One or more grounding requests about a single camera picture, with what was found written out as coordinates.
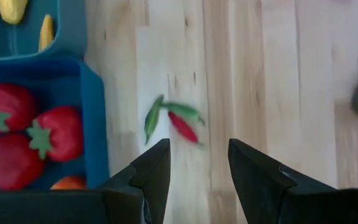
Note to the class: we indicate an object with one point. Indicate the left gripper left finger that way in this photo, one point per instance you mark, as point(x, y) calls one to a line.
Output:
point(135, 199)

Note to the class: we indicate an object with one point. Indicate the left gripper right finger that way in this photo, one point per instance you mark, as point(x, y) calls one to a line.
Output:
point(275, 202)

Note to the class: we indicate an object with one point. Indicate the plain red toy tomato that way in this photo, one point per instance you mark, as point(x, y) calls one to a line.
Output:
point(11, 165)

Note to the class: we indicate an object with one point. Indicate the yellow toy corn cob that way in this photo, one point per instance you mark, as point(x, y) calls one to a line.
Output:
point(12, 11)

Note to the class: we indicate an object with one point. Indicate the small green chili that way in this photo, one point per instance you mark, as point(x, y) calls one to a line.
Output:
point(183, 110)
point(152, 119)

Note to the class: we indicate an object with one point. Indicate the dark blue plastic bin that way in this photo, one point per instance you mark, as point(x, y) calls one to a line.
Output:
point(95, 124)

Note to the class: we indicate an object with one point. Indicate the small red chili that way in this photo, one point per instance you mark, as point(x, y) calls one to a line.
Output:
point(183, 129)

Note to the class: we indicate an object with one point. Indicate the grey-teal plastic basket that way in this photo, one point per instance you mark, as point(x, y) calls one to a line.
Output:
point(70, 31)

